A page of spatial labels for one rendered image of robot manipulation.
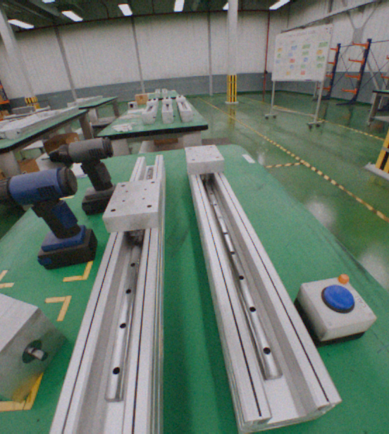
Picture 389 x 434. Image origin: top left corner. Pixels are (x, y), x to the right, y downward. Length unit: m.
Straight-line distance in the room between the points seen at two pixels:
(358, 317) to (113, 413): 0.34
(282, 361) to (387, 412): 0.15
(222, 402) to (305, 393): 0.11
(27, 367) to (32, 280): 0.23
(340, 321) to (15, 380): 0.45
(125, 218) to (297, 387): 0.38
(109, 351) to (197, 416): 0.14
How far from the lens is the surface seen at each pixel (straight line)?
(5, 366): 0.39
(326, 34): 5.69
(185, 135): 1.92
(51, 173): 0.47
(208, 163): 0.65
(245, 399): 0.27
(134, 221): 0.44
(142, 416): 0.27
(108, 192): 0.69
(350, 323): 0.38
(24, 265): 0.65
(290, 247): 0.54
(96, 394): 0.33
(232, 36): 10.39
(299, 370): 0.30
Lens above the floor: 1.13
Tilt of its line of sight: 35 degrees down
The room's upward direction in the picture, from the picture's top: 4 degrees counter-clockwise
